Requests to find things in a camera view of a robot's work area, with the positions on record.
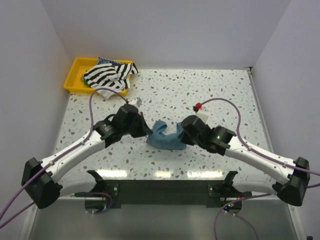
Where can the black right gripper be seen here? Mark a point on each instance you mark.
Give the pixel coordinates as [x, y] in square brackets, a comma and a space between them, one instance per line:
[184, 138]

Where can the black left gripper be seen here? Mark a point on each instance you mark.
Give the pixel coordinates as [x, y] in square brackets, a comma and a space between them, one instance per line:
[145, 129]

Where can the blue ribbed tank top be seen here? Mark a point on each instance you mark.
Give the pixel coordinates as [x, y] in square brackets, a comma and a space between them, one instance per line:
[159, 140]

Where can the black white striped tank top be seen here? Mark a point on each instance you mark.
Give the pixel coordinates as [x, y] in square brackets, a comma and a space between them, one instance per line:
[115, 78]

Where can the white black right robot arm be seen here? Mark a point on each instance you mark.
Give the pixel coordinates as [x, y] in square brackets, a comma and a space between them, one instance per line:
[289, 178]

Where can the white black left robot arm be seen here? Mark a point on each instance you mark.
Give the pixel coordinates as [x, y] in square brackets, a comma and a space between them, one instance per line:
[41, 178]

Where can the blue white striped tank top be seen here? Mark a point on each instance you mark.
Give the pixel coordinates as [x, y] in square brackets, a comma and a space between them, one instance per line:
[104, 60]

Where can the green garment in tray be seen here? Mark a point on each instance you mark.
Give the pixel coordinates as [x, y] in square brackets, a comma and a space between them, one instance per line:
[85, 82]

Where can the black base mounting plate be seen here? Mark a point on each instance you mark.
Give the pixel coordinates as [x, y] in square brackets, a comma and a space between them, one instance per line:
[209, 193]

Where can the yellow plastic tray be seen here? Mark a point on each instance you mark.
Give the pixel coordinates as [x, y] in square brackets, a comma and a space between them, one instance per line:
[74, 84]

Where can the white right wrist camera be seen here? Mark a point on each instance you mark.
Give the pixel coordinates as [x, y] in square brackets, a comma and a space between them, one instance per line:
[201, 112]

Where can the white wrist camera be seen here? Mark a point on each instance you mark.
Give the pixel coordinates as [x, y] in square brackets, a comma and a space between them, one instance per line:
[201, 112]
[136, 102]

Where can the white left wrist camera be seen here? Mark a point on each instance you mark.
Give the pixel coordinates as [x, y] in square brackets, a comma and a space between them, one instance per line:
[136, 102]

